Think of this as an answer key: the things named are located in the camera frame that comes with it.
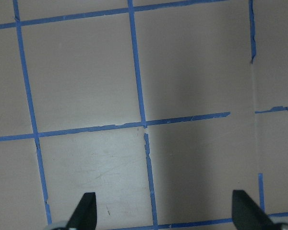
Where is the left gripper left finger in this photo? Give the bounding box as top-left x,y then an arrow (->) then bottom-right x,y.
44,192 -> 98,230

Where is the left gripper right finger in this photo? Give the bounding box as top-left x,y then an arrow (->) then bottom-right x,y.
231,190 -> 288,230

